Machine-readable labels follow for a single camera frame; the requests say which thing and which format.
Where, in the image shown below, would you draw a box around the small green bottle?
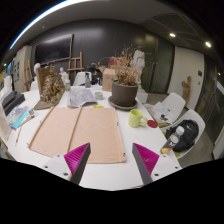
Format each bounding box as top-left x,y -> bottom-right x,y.
64,78 -> 72,93

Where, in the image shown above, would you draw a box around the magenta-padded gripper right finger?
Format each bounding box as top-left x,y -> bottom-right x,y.
131,142 -> 183,186

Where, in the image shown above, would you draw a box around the brown cardboard box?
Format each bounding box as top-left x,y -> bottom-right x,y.
101,67 -> 118,93

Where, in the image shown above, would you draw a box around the white chair with green cushion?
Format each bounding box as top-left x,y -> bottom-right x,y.
159,108 -> 207,161

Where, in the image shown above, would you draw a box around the wooden easel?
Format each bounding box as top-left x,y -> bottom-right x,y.
67,51 -> 85,79

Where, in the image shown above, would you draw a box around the white plastic chair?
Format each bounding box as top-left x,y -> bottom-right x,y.
149,92 -> 187,126
72,71 -> 93,88

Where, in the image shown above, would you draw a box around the papers on chair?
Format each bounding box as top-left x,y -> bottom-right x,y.
151,101 -> 174,125

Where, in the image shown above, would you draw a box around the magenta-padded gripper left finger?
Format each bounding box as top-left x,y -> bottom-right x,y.
42,142 -> 92,186

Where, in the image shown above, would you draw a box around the wooden figure sculpture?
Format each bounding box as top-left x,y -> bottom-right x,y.
181,75 -> 193,106

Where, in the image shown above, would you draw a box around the white pedestal block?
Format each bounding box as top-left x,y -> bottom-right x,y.
135,87 -> 149,104

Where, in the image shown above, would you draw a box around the dark wall screen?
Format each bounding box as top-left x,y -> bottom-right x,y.
34,33 -> 74,65

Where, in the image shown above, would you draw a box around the large pink board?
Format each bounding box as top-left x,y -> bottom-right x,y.
28,105 -> 128,164

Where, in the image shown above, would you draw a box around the black boxes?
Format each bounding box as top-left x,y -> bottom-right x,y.
1,90 -> 26,116

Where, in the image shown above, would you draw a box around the flat round red coaster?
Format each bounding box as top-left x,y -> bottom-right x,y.
146,119 -> 159,129

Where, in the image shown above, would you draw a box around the yellow-green mug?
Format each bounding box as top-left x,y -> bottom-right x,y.
128,108 -> 149,129

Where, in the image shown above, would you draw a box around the printed paper sheet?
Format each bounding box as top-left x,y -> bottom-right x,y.
67,86 -> 98,108

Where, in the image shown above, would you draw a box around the clear spray bottle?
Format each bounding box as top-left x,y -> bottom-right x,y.
84,73 -> 92,89

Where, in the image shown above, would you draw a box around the dark double door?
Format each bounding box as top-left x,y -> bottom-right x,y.
143,33 -> 175,95

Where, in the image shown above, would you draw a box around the black backpack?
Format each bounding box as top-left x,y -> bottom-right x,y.
165,119 -> 200,153

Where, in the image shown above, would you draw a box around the small white figurine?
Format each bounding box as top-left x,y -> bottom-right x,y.
59,67 -> 69,84

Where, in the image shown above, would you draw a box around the large white statue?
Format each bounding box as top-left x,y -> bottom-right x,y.
132,49 -> 147,86

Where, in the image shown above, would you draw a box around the colourful book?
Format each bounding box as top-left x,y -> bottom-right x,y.
6,105 -> 31,130

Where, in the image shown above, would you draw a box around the grey plant saucer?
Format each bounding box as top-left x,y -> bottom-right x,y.
107,95 -> 139,112

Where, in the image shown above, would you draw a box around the dark pot with dried plant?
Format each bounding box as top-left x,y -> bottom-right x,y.
110,46 -> 141,108

